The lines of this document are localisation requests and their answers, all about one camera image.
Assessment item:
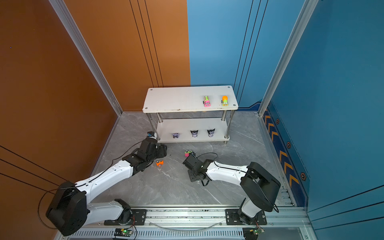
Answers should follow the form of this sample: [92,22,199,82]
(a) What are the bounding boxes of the purple black figure toy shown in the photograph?
[191,130,199,138]

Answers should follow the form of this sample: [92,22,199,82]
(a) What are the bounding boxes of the black purple Kuromi figure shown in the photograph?
[207,129,216,138]

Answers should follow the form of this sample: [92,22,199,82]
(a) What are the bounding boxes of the orange green toy car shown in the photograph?
[222,96,229,107]

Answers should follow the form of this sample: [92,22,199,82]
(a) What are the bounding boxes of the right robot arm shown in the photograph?
[183,153,281,225]

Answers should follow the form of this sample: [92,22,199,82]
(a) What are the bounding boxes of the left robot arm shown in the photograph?
[46,137,168,236]

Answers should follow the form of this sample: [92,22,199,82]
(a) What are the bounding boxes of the white two-tier shelf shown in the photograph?
[143,86,239,143]

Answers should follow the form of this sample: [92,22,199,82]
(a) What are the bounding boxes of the right circuit board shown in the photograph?
[242,228,265,240]

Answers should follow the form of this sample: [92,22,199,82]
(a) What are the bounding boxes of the circuit board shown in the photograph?
[113,228,135,240]
[242,228,265,240]

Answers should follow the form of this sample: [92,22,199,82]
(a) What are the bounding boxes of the left circuit board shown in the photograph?
[113,228,135,240]

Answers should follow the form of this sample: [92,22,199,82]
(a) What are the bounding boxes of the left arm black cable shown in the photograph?
[37,140,145,230]

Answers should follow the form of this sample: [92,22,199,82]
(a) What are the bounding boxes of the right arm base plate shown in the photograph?
[225,209,267,226]

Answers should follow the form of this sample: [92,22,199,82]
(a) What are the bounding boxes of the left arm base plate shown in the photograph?
[104,209,147,226]

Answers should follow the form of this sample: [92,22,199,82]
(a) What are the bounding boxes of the left aluminium corner post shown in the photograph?
[48,0,124,116]

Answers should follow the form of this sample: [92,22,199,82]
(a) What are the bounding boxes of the aluminium corner post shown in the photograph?
[48,0,124,116]
[258,0,319,117]

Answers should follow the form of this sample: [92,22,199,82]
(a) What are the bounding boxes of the right aluminium corner post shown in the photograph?
[258,0,319,117]

